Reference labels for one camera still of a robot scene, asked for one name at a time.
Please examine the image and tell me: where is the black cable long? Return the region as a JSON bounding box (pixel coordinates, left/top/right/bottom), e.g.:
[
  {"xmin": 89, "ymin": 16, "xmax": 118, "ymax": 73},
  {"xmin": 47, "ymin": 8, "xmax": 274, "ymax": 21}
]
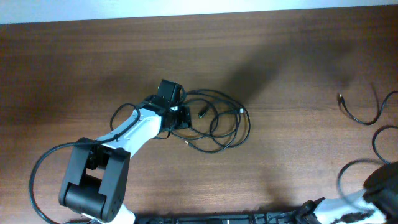
[{"xmin": 170, "ymin": 89, "xmax": 235, "ymax": 150}]

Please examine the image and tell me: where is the black cable short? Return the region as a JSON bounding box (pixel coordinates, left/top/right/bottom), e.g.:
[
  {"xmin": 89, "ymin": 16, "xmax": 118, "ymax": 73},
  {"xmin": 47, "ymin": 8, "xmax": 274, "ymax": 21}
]
[{"xmin": 182, "ymin": 98, "xmax": 251, "ymax": 154}]

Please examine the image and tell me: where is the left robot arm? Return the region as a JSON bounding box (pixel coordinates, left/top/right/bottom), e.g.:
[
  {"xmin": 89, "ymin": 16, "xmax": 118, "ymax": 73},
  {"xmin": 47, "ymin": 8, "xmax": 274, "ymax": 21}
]
[{"xmin": 58, "ymin": 80, "xmax": 190, "ymax": 223}]

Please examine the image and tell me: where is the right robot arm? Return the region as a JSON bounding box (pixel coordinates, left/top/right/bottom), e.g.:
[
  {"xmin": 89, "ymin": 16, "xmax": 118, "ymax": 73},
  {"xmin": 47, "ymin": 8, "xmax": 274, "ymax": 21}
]
[{"xmin": 295, "ymin": 159, "xmax": 397, "ymax": 224}]

